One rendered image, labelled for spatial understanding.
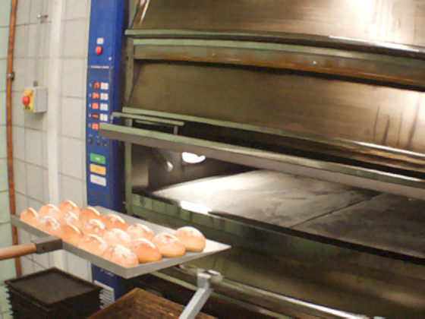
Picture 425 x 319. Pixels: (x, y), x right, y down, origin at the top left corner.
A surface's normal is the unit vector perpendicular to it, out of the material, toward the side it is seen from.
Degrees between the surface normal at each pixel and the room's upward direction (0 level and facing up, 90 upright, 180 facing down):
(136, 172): 90
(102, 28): 90
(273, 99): 70
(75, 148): 90
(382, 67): 90
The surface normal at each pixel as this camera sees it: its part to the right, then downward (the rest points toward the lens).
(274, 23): -0.64, -0.22
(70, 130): -0.69, 0.12
